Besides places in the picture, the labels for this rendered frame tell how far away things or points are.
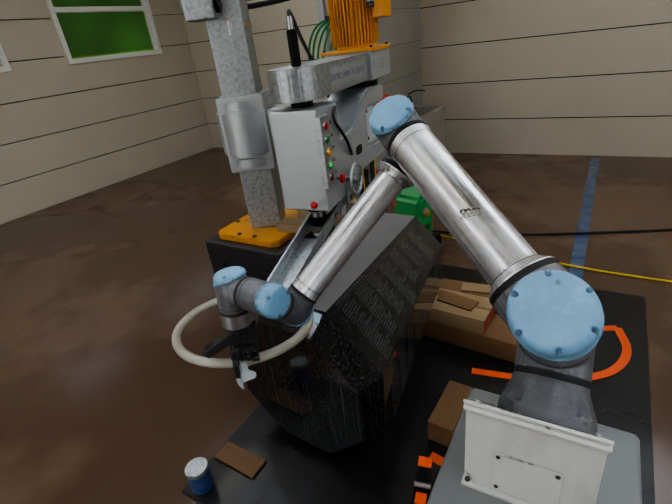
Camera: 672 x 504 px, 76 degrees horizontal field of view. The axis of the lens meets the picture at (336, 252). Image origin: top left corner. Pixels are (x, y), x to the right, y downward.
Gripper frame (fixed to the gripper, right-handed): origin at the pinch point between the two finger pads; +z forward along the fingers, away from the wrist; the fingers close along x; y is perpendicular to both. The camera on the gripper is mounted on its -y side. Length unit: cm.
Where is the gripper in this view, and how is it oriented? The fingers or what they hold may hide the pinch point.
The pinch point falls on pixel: (241, 379)
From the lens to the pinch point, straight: 139.9
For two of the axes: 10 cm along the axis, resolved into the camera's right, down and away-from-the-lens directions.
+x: -1.0, -3.9, 9.2
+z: 0.7, 9.2, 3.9
